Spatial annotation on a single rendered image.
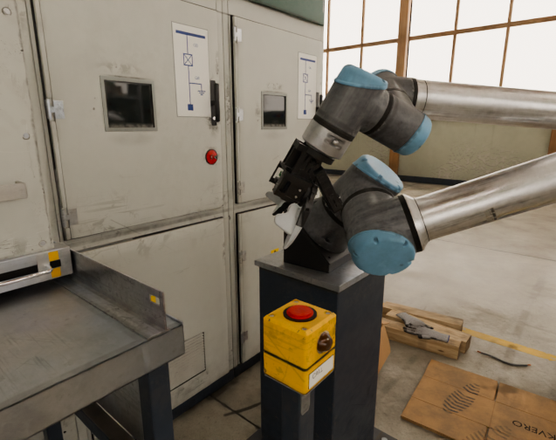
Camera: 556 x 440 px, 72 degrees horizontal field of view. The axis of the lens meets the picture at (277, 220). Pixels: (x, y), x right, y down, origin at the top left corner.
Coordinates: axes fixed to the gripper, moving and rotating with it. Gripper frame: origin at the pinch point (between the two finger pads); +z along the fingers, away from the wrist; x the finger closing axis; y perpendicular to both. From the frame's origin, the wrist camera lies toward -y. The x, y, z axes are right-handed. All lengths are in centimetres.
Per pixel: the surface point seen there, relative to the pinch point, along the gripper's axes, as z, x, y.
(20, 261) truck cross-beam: 24, 5, 45
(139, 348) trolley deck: 14.8, 27.3, 21.9
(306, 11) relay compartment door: -54, -126, -8
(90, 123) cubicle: 11, -47, 49
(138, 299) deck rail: 13.7, 17.8, 24.0
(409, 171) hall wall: 33, -634, -462
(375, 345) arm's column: 32, -16, -59
